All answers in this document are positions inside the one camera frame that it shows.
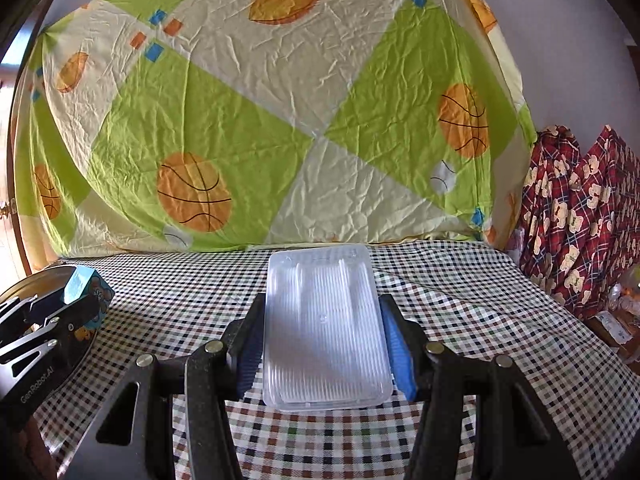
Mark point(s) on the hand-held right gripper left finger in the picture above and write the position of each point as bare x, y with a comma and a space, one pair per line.
247, 370

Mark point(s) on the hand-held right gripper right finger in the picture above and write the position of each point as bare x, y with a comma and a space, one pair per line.
400, 355

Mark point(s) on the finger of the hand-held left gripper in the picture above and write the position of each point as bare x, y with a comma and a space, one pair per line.
70, 315
17, 312

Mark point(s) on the blue building block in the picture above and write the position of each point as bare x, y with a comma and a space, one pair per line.
80, 282

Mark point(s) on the round printed metal tin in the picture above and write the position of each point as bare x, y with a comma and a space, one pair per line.
35, 280

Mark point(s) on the clear plastic case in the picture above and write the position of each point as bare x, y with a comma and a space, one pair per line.
325, 320

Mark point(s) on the brown wooden door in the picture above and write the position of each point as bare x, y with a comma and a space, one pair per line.
12, 240

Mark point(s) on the checkered tablecloth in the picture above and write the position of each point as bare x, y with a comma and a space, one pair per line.
475, 300

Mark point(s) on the small pale box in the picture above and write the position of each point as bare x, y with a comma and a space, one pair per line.
612, 325

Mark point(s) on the red plaid bear cloth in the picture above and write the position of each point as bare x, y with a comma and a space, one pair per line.
575, 220

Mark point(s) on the green basketball print sheet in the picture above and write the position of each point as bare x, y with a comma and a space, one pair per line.
250, 110

